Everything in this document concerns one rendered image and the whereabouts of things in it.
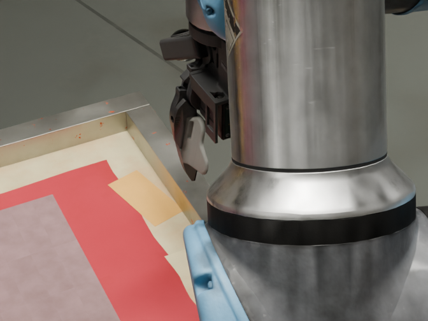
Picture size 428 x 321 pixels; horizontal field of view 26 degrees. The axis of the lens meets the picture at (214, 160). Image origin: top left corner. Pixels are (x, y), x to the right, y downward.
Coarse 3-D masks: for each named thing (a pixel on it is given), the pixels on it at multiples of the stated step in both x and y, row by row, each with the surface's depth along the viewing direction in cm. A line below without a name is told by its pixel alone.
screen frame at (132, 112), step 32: (128, 96) 134; (32, 128) 128; (64, 128) 128; (96, 128) 130; (128, 128) 132; (160, 128) 128; (0, 160) 126; (160, 160) 123; (192, 192) 118; (192, 224) 118
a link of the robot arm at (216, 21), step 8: (200, 0) 77; (208, 0) 75; (216, 0) 75; (208, 8) 76; (216, 8) 75; (208, 16) 76; (216, 16) 76; (208, 24) 77; (216, 24) 76; (224, 24) 76; (216, 32) 77; (224, 32) 77
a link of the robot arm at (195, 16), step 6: (186, 0) 91; (192, 0) 90; (186, 6) 92; (192, 6) 90; (198, 6) 90; (186, 12) 92; (192, 12) 91; (198, 12) 90; (192, 18) 91; (198, 18) 90; (204, 18) 90; (198, 24) 91; (204, 24) 90; (204, 30) 91; (210, 30) 90
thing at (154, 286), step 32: (96, 288) 110; (128, 288) 110; (160, 288) 110; (0, 320) 106; (32, 320) 106; (64, 320) 106; (96, 320) 106; (128, 320) 106; (160, 320) 106; (192, 320) 106
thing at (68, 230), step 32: (32, 192) 123; (64, 192) 123; (96, 192) 123; (0, 224) 118; (32, 224) 118; (64, 224) 118; (96, 224) 118; (128, 224) 118; (0, 256) 114; (32, 256) 114; (64, 256) 114; (96, 256) 114; (128, 256) 114; (160, 256) 114; (0, 288) 110; (32, 288) 110; (64, 288) 110
